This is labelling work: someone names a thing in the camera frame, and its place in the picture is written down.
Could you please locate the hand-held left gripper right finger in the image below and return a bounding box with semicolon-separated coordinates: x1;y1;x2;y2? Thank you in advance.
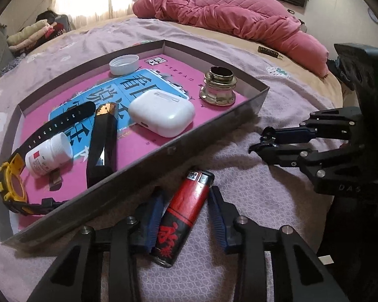
207;185;350;302

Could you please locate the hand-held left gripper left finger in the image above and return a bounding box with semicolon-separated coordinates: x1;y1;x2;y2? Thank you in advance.
27;192;165;302

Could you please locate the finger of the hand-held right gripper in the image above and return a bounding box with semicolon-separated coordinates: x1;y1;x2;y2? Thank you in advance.
260;107;365;144
249;141;365;180

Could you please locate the red and black lighter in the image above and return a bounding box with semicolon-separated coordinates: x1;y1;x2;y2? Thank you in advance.
149;169;215;268

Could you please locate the dark cardboard box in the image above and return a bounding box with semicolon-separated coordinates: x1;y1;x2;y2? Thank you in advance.
0;39;270;249

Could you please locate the brass metal jar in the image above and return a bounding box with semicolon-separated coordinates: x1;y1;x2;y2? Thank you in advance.
199;65;237;107

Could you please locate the black and gold lighter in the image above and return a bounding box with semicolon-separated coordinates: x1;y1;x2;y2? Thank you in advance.
86;102;118;190

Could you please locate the white earbuds case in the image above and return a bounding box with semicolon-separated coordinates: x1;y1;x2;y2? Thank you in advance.
128;90;196;138

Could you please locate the white pill bottle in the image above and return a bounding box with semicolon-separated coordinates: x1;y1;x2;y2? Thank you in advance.
25;132;74;178

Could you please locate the yellow watch with black strap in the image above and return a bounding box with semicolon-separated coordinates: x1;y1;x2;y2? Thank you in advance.
0;101;97;216

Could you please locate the white bottle cap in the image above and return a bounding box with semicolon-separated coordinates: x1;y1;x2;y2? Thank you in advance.
109;55;140;76

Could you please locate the purple printed blanket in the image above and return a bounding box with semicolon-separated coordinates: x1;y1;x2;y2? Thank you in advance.
0;17;334;302

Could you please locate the pink and blue book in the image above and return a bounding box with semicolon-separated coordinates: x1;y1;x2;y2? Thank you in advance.
19;53;249;217

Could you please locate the small black gold tube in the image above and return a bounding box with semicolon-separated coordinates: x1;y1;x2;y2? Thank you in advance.
257;46;284;60

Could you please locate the pink quilt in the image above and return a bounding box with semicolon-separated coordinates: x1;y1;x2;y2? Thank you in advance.
132;0;330;78

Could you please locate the pile of folded clothes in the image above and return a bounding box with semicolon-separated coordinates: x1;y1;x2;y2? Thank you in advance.
6;11;67;52

